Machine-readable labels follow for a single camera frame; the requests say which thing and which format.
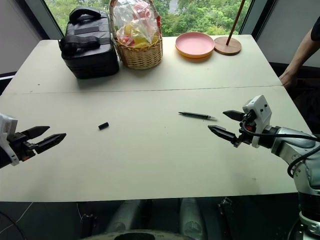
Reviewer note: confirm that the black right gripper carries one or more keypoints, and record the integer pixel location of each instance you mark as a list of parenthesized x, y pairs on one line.
[(247, 127)]

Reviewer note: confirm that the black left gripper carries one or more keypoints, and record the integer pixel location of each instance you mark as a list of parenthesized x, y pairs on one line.
[(22, 148)]

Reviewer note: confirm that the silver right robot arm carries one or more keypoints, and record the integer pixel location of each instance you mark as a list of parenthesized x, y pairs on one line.
[(292, 146)]

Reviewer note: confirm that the person's bare forearm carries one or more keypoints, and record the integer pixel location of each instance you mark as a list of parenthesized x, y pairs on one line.
[(305, 51)]

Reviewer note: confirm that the black pen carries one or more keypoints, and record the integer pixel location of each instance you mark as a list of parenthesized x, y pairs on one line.
[(197, 115)]

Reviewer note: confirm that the black pen cap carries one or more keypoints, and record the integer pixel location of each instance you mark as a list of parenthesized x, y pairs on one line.
[(104, 125)]

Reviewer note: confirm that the person's bare hand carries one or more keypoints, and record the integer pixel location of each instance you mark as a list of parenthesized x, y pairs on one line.
[(288, 76)]

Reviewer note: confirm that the orange plate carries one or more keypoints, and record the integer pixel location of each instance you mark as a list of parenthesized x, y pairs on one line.
[(193, 56)]

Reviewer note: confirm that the wooden stand with pole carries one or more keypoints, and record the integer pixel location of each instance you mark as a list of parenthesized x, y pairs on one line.
[(228, 46)]

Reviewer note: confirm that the pink plate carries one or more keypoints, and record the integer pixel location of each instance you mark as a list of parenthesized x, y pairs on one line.
[(194, 43)]

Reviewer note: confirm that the black carry bag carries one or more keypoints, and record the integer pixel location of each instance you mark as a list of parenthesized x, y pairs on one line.
[(87, 52)]

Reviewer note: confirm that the grey rounded shape under table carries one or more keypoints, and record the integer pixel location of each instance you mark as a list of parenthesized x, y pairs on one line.
[(192, 217), (125, 217)]

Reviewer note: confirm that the woven wicker basket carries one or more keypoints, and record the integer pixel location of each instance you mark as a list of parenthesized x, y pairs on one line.
[(140, 55)]

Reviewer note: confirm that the clear bag of toy fruit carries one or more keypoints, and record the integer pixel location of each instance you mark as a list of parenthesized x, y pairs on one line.
[(137, 27)]

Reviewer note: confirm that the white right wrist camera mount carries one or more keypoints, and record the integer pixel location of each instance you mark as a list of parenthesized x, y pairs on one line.
[(261, 112)]

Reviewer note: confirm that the black table clamp bracket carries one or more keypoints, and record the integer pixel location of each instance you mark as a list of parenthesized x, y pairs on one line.
[(88, 223), (226, 211)]

